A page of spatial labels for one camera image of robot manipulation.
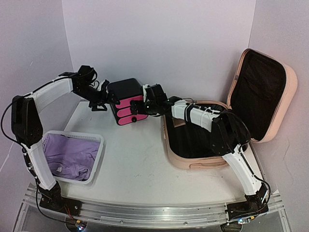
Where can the purple garment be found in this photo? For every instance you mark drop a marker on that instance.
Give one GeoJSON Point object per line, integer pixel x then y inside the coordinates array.
{"type": "Point", "coordinates": [70, 158]}

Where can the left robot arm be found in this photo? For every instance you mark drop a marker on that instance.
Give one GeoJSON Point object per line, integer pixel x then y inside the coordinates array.
{"type": "Point", "coordinates": [26, 124]}

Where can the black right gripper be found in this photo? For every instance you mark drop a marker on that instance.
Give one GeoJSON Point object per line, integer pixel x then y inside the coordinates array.
{"type": "Point", "coordinates": [136, 108]}

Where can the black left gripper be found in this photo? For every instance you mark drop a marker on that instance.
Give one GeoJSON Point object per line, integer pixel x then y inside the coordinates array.
{"type": "Point", "coordinates": [101, 99]}

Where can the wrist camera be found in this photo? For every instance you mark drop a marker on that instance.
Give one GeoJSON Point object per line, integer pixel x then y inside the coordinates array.
{"type": "Point", "coordinates": [103, 86]}
{"type": "Point", "coordinates": [145, 92]}

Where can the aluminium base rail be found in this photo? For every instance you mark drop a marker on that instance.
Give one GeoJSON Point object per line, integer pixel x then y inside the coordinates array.
{"type": "Point", "coordinates": [177, 205]}

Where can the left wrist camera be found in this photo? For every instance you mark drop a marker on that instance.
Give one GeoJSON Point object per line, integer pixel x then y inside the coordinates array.
{"type": "Point", "coordinates": [103, 86]}

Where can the pink hard-shell suitcase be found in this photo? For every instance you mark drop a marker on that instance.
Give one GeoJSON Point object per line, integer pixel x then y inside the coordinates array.
{"type": "Point", "coordinates": [260, 94]}

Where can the black pink drawer organizer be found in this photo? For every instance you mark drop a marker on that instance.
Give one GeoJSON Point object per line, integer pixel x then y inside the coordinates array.
{"type": "Point", "coordinates": [126, 91]}

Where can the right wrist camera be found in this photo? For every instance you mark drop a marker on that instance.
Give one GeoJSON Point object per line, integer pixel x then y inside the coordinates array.
{"type": "Point", "coordinates": [145, 92]}

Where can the brown wallet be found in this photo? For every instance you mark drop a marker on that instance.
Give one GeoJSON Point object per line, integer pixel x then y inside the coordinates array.
{"type": "Point", "coordinates": [178, 122]}

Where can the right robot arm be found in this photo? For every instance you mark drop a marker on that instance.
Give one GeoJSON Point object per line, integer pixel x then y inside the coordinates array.
{"type": "Point", "coordinates": [228, 136]}

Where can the white perforated plastic basket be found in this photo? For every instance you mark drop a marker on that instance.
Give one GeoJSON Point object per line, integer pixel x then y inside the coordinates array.
{"type": "Point", "coordinates": [87, 136]}

